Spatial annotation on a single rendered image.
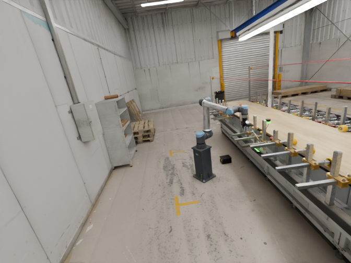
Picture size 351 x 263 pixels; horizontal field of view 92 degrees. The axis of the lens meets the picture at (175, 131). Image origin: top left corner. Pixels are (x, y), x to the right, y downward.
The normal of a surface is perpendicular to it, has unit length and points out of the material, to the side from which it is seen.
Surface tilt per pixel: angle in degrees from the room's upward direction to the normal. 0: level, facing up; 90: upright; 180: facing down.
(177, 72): 90
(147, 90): 90
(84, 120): 90
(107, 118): 90
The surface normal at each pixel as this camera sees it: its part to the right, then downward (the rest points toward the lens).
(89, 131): 0.07, 0.30
